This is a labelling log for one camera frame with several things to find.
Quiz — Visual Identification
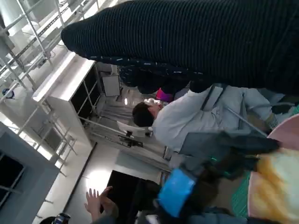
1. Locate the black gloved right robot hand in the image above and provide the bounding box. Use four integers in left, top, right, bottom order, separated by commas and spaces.
60, 0, 299, 95

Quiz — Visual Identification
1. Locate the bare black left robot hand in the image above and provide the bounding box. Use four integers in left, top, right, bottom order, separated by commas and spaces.
151, 130, 281, 219

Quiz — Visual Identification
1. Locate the rectangular braided toy bread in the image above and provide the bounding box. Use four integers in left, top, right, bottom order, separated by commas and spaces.
248, 147, 299, 219

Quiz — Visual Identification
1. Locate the pink bowl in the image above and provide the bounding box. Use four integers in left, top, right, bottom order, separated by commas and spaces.
247, 114, 299, 224

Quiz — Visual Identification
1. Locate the magenta object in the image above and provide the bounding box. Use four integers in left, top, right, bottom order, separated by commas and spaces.
156, 88, 174, 102

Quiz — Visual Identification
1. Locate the person's hand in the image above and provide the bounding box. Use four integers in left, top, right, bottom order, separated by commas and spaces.
100, 186, 119, 221
84, 188, 103, 219

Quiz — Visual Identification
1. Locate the seated person in white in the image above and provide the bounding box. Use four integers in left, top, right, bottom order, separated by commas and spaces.
132, 85, 288, 153

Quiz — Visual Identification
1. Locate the white shelf unit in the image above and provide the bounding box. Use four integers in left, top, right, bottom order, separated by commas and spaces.
32, 52, 122, 131

